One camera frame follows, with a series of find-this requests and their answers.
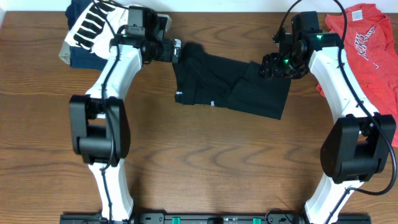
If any black hydrogen t-shirt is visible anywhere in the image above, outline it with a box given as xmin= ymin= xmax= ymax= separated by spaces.
xmin=173 ymin=42 xmax=290 ymax=119

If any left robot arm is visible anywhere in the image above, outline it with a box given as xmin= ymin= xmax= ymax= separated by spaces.
xmin=69 ymin=34 xmax=182 ymax=223

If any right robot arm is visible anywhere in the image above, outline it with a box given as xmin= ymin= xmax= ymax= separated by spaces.
xmin=259 ymin=33 xmax=397 ymax=224

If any navy folded garment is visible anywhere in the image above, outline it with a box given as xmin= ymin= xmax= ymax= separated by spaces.
xmin=65 ymin=0 xmax=107 ymax=71

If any red printed t-shirt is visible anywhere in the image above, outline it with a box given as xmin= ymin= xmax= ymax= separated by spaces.
xmin=315 ymin=2 xmax=398 ymax=148

